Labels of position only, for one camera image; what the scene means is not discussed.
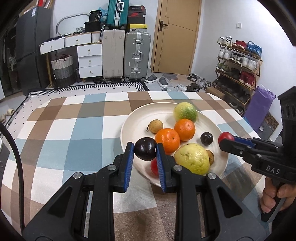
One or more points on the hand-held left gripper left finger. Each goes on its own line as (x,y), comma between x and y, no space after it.
(129,166)

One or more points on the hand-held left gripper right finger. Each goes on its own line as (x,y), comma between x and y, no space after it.
(160,169)

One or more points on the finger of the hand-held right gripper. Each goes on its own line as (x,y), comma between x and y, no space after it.
(244,141)
(233,147)

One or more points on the red tomato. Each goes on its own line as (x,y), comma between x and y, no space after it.
(224,136)
(154,168)

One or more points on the dark purple plum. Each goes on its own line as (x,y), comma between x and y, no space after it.
(145,149)
(206,139)

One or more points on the small brown fruit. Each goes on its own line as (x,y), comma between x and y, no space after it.
(211,157)
(156,126)

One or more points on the orange mandarin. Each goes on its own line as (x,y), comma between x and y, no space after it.
(167,140)
(185,129)

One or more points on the large yellow-green guava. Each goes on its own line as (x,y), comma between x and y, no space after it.
(192,160)

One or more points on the cream round plate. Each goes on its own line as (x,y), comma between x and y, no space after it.
(138,125)

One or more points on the person's right hand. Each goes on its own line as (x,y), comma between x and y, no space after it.
(267,197)

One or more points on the patterned doormat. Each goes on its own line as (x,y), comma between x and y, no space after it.
(269,124)

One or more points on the purple bag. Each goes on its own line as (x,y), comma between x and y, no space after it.
(257,107)

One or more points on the wooden shoe rack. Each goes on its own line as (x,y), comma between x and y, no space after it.
(231,88)

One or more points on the green-yellow citrus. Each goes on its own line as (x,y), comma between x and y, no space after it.
(185,111)

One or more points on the checked tablecloth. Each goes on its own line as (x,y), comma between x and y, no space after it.
(69,139)

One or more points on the rows of shoes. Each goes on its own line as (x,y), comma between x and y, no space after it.
(245,61)

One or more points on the black and white sneaker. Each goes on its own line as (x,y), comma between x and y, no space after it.
(192,77)

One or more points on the grey slipper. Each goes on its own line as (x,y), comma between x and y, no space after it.
(163,81)
(151,78)

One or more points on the small grey rug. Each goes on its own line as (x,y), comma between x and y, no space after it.
(170,76)

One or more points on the silver suitcase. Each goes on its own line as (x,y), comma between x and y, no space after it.
(136,55)

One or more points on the white drawer desk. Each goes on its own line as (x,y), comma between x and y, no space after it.
(90,60)

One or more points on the beige suitcase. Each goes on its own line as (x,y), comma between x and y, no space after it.
(113,53)

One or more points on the woven laundry basket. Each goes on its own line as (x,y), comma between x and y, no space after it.
(63,70)

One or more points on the wooden door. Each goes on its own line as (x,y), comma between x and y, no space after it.
(175,41)

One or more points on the beige slipper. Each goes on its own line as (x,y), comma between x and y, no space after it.
(10,112)
(3,118)

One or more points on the yellow and black box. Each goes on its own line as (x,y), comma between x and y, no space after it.
(137,27)

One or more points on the small white basket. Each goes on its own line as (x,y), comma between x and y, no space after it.
(80,29)

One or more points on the black bag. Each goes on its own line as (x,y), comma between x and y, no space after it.
(93,22)

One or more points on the stack of dark shoe boxes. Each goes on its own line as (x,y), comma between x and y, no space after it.
(137,15)

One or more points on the dark grey refrigerator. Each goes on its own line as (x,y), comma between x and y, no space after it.
(34,46)

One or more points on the teal suitcase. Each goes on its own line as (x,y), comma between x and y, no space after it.
(118,14)

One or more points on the curved white pipe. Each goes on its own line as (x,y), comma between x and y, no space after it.
(67,18)

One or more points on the white light switch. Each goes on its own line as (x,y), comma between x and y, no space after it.
(238,24)

